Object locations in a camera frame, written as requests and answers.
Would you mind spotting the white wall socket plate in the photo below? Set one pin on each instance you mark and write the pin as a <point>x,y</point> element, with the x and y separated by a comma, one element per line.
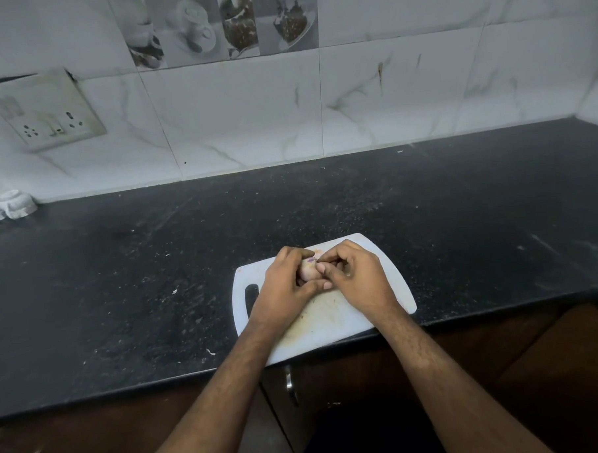
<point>44,111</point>

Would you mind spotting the small pink onion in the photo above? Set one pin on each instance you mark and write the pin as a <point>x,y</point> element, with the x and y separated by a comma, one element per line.
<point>308,270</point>

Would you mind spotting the person's left forearm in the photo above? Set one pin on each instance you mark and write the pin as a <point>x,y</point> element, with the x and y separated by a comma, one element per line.
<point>222,400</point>

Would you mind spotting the person's right hand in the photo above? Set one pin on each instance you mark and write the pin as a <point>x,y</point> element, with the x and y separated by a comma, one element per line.
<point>365,278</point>

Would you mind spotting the person's dark trousers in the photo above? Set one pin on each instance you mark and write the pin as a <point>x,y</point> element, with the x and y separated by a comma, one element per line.
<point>372,435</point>

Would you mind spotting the white plastic cutting board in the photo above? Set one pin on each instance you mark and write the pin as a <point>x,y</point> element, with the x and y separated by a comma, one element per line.
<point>328,324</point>

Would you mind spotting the person's left hand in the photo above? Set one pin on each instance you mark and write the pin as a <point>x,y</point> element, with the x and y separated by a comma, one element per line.
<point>282,294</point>

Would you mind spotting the person's right forearm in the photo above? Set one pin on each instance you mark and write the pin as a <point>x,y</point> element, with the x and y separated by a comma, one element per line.
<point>459,395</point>

